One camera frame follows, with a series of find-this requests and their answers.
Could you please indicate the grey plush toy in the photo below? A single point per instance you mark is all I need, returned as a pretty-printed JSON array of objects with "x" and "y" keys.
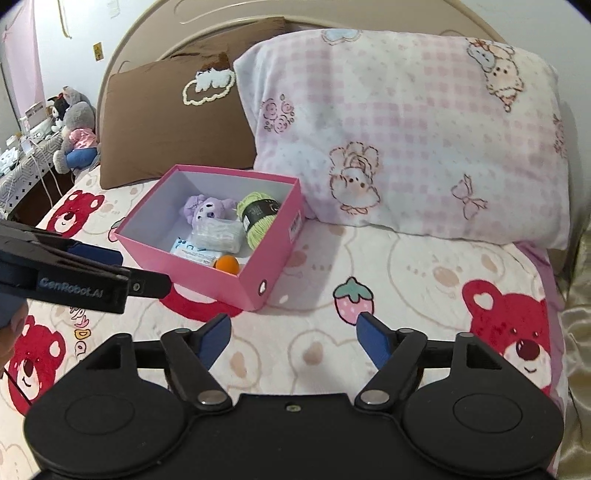
[{"x": 78, "y": 120}]

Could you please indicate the orange ball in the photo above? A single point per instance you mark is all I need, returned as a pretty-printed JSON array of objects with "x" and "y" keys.
[{"x": 227, "y": 264}]

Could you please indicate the purple plush toy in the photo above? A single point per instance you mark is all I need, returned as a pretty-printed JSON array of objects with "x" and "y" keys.
[{"x": 210, "y": 210}]

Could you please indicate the clear plastic packet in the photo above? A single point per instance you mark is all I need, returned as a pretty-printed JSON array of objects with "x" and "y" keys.
[{"x": 217, "y": 235}]

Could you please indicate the printed bear blanket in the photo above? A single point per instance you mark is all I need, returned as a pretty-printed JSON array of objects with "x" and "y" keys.
[{"x": 415, "y": 295}]

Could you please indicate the person's left hand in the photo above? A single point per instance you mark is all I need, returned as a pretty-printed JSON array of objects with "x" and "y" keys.
[{"x": 9, "y": 341}]

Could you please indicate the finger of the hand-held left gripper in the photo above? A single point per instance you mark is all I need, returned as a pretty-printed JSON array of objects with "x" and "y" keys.
[
  {"x": 97, "y": 253},
  {"x": 147, "y": 285}
]

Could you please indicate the beige bed headboard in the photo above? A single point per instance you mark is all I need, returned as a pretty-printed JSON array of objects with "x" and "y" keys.
[{"x": 207, "y": 14}]

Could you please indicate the yellow wall switch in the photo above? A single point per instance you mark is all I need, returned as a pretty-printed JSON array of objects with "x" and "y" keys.
[{"x": 99, "y": 50}]

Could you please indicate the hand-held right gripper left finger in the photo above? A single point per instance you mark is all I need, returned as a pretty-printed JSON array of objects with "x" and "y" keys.
[{"x": 217, "y": 337}]

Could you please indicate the gold satin cloth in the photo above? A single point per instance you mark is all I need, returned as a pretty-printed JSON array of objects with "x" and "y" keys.
[{"x": 577, "y": 369}]

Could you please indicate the patterned table cloth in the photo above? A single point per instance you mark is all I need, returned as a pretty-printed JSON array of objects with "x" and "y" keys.
[{"x": 27, "y": 170}]

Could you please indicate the brown pillow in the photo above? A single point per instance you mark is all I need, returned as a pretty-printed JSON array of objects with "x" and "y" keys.
[{"x": 152, "y": 129}]

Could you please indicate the pink checked pillow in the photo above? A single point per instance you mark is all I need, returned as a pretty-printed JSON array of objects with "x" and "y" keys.
[{"x": 415, "y": 115}]

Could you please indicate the lilac bed sheet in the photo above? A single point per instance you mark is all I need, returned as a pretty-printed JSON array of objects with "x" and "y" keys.
[{"x": 554, "y": 323}]

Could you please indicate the pink curtain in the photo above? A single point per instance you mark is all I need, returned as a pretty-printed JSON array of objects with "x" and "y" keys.
[{"x": 27, "y": 55}]

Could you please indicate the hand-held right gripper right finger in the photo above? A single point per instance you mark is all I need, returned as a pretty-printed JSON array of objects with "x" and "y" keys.
[{"x": 374, "y": 341}]

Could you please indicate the black white plush toy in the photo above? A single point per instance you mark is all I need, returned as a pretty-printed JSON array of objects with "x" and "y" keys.
[{"x": 59, "y": 110}]

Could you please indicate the pink cardboard box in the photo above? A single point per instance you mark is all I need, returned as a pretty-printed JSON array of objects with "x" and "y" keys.
[{"x": 258, "y": 272}]

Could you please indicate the blue tissue pack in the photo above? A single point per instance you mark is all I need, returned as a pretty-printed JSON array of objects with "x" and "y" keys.
[{"x": 189, "y": 249}]

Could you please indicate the green yarn ball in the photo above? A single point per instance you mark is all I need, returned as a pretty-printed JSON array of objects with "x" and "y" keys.
[{"x": 256, "y": 235}]

